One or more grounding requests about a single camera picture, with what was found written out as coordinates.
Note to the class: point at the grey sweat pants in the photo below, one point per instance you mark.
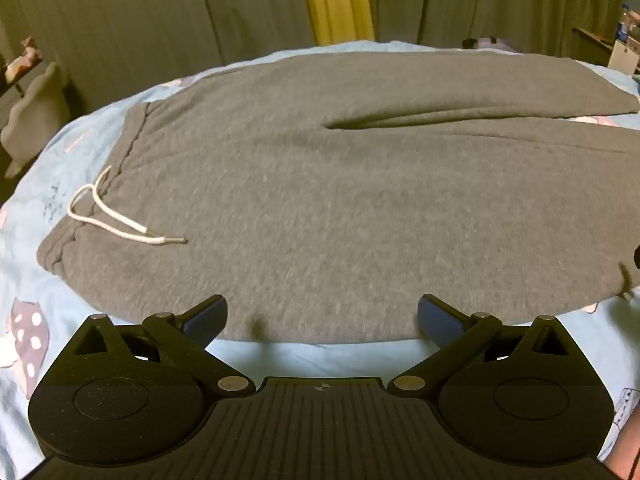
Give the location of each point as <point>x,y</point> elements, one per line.
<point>325,200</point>

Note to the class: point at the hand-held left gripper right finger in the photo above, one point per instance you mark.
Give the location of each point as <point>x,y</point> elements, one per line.
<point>434,319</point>

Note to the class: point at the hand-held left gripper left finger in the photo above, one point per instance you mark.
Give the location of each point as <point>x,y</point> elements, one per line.
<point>207,319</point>

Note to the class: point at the light blue printed bedsheet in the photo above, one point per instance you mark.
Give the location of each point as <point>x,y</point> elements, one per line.
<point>45,220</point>

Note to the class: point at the dark wooden shelf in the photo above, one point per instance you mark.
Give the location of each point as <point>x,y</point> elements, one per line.
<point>592,42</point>

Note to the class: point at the yellow curtain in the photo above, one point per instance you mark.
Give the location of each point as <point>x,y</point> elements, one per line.
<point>337,0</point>

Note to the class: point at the person's leg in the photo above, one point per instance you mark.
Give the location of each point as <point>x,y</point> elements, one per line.
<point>626,452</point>

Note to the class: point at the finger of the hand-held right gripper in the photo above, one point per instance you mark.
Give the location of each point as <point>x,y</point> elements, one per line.
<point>637,256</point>

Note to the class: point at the small pink toy figure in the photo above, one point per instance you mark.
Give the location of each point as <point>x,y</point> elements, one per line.
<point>22,57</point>

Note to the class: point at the dark and white cloth item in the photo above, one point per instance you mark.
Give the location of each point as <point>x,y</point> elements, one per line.
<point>482,43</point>

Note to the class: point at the clear plastic bottle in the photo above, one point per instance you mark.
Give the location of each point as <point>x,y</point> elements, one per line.
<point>624,22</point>

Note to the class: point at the grey cloud-shaped chair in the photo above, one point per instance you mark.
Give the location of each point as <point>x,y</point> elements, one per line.
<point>35,120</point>

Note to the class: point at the white box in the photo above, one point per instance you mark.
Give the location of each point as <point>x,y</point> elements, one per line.
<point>622,57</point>

